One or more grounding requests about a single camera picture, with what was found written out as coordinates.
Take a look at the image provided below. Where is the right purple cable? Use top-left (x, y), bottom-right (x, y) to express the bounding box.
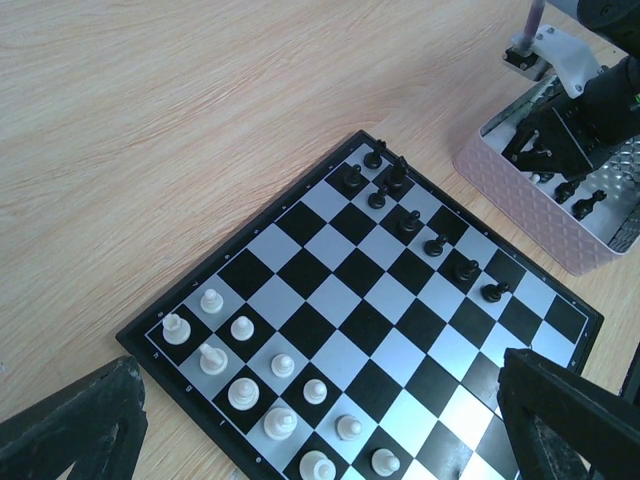
top-left (519, 0), bottom-right (549, 51)

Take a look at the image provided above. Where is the white king piece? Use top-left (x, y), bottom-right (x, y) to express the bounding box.
top-left (263, 407), bottom-right (298, 441)

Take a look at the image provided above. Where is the black knight piece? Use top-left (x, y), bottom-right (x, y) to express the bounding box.
top-left (385, 156), bottom-right (409, 192)

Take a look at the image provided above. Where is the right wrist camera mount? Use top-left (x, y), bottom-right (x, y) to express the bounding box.
top-left (503, 25), bottom-right (605, 99)

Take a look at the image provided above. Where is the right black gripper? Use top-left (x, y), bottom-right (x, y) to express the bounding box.
top-left (502, 56), bottom-right (639, 180)

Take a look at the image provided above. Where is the black rook piece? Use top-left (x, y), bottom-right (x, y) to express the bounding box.
top-left (363, 139), bottom-right (386, 170)

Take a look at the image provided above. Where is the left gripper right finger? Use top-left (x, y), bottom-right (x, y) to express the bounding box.
top-left (497, 348), bottom-right (639, 479)

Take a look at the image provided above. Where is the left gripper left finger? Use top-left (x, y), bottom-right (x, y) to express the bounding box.
top-left (1, 356), bottom-right (148, 479)

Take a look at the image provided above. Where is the white bishop piece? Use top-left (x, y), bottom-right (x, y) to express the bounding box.
top-left (227, 377), bottom-right (260, 411)

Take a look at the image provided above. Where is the black and silver chessboard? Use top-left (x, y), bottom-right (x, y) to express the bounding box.
top-left (117, 131), bottom-right (603, 479)

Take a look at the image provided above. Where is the pink tin with chess pieces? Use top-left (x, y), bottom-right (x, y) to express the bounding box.
top-left (453, 75), bottom-right (639, 276)

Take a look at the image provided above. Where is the white rook piece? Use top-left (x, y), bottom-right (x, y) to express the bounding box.
top-left (162, 313), bottom-right (191, 345)

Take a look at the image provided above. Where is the white knight piece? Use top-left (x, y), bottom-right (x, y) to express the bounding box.
top-left (199, 343), bottom-right (228, 376)

